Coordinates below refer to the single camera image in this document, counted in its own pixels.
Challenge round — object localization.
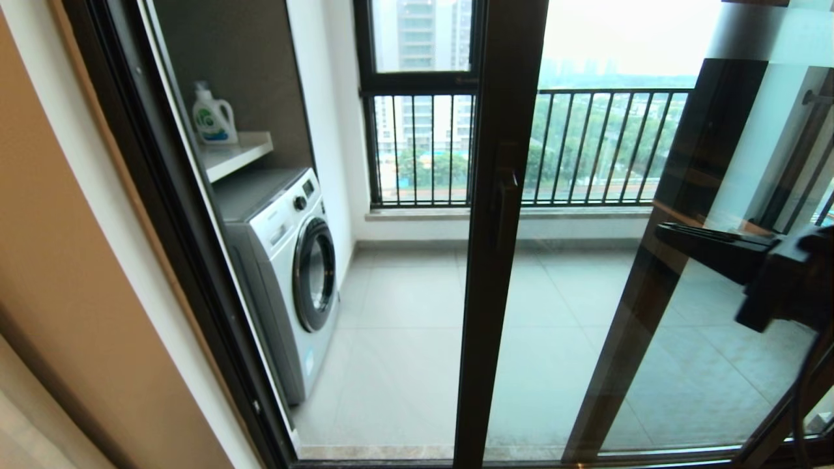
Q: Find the dark brown sliding glass door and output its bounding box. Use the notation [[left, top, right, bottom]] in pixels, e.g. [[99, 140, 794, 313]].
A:
[[454, 0, 834, 469]]

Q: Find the black balcony railing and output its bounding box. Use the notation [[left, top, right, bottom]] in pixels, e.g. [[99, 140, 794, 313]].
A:
[[756, 104, 834, 232], [362, 89, 693, 208]]

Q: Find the white front-load washing machine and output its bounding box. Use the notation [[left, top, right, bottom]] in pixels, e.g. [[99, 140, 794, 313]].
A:
[[212, 168, 340, 406]]

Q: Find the white cabinet shelf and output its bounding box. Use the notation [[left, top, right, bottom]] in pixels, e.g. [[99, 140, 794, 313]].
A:
[[199, 132, 274, 183]]

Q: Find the brown cabinet niche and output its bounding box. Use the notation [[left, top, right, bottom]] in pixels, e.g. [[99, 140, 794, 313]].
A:
[[151, 0, 317, 173]]

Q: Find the white detergent bottle green label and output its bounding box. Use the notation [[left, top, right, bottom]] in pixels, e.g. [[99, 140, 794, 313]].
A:
[[192, 82, 238, 145]]

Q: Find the black balcony window frame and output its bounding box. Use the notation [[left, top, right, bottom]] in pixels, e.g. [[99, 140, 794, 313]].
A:
[[352, 0, 488, 208]]

